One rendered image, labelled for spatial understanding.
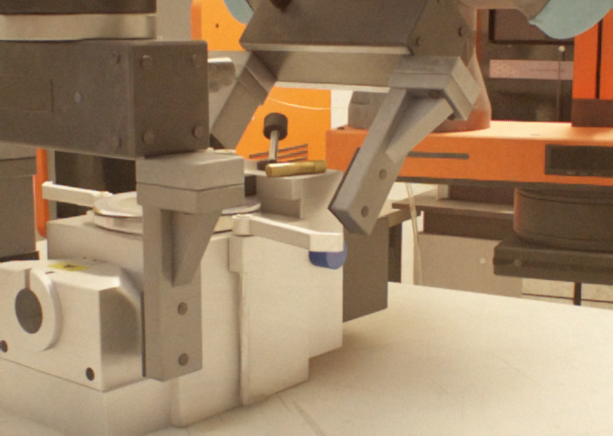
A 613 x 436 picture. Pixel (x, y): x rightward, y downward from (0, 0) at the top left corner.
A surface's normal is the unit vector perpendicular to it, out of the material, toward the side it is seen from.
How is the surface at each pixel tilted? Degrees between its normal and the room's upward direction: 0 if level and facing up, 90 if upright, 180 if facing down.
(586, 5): 114
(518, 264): 90
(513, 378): 0
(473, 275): 90
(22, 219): 90
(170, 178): 90
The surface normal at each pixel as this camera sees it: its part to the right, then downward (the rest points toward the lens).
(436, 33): 0.76, 0.11
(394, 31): -0.50, -0.54
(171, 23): -0.50, 0.14
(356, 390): 0.00, -0.99
